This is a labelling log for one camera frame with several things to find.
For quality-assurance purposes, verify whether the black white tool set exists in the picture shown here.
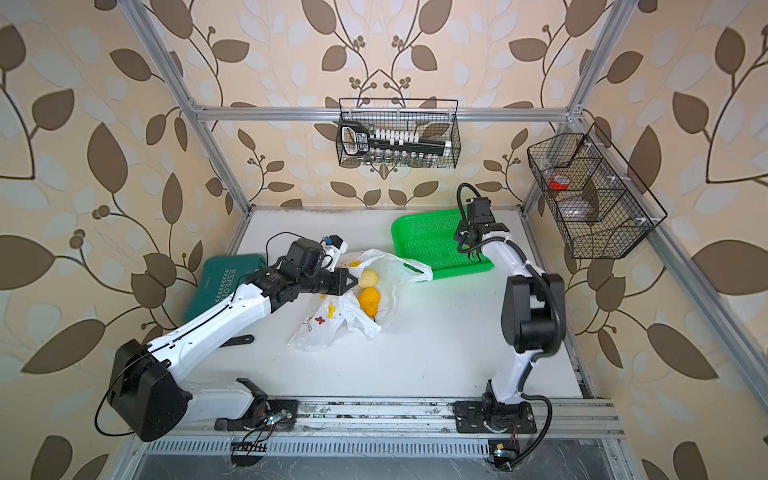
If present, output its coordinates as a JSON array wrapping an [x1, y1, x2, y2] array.
[[338, 122, 453, 158]]

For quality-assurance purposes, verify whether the printed white plastic bag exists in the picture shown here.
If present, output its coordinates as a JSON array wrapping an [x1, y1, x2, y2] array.
[[288, 249, 433, 352]]

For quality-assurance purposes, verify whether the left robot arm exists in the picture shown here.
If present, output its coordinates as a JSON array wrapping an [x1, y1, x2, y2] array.
[[101, 235, 358, 442]]

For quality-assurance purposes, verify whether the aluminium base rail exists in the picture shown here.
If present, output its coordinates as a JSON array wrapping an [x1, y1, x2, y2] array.
[[255, 397, 625, 439]]

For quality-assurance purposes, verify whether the green tool case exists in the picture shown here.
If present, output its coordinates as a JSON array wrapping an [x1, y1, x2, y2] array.
[[182, 254, 266, 323]]

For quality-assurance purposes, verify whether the back wire basket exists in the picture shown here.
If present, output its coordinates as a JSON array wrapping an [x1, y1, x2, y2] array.
[[335, 96, 462, 169]]

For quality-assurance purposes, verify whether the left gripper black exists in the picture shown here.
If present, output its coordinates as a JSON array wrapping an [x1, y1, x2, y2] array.
[[296, 265, 360, 296]]

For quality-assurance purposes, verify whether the right wire basket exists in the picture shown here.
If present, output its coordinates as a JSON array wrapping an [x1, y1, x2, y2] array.
[[527, 124, 668, 260]]

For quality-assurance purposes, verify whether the yellow-green pear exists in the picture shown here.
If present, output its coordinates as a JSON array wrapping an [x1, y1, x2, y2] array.
[[358, 269, 380, 289]]

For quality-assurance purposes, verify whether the wire basket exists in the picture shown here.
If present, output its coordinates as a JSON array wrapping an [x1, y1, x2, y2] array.
[[335, 96, 462, 169], [527, 124, 668, 260]]

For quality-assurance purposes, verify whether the black tool on table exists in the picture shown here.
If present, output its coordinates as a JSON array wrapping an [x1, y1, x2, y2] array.
[[221, 334, 255, 348]]

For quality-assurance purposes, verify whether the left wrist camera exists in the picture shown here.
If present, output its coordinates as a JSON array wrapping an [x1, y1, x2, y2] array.
[[321, 235, 348, 258]]

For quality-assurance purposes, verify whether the orange pear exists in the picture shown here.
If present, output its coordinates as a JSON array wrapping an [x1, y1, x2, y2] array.
[[358, 287, 381, 319]]

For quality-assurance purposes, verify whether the green plastic basket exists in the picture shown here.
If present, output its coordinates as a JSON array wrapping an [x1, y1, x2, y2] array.
[[391, 209, 494, 280]]

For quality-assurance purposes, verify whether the red tape roll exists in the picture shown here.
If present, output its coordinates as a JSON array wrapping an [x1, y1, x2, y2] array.
[[548, 174, 571, 192]]

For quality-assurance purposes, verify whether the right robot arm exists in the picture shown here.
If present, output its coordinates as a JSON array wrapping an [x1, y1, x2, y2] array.
[[454, 196, 566, 433]]

